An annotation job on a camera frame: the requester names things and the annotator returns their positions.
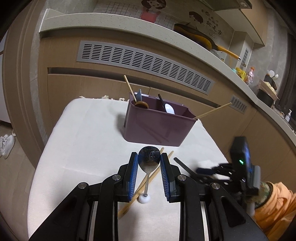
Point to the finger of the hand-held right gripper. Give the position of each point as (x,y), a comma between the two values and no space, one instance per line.
(201,180)
(205,170)

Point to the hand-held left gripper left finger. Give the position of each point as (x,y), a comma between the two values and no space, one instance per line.
(133,176)

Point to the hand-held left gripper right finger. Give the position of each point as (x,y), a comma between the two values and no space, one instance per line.
(165,178)

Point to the metal spoon with white knob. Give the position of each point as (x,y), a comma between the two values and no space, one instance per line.
(149,156)

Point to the purple utensil holder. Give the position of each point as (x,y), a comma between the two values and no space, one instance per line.
(157,129)

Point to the wooden spoon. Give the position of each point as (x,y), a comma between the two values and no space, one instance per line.
(141,104)

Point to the person's right forearm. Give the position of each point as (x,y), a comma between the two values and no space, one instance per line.
(277,208)

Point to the short grey vent grille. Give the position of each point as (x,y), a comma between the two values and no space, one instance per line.
(238,103)

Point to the white soap dispenser bottle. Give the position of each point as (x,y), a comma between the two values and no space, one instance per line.
(288,117)

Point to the black pot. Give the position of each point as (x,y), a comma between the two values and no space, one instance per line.
(265,98)

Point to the beige basket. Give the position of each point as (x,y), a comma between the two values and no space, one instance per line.
(268,85)

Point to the clear bottle orange cap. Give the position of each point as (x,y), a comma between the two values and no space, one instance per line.
(250,75)

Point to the yellow jar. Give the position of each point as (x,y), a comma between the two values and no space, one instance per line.
(243,74)

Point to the white ladles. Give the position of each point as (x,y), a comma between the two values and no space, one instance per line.
(272,74)

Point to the long grey vent grille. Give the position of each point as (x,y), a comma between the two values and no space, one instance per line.
(138,62)

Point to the white shoes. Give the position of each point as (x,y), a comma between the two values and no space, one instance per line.
(5,144)

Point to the yellow frying pan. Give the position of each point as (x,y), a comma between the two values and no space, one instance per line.
(196,34)

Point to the white wall unit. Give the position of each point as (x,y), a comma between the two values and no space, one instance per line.
(246,53)

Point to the upper wall cabinet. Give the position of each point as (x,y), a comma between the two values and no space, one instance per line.
(231,4)

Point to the cartoon wall sticker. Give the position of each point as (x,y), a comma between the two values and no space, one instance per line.
(150,9)

